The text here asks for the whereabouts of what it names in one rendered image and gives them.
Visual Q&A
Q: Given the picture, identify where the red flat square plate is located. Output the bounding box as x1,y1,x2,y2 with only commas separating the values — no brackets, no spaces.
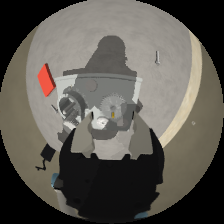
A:
37,64,56,97

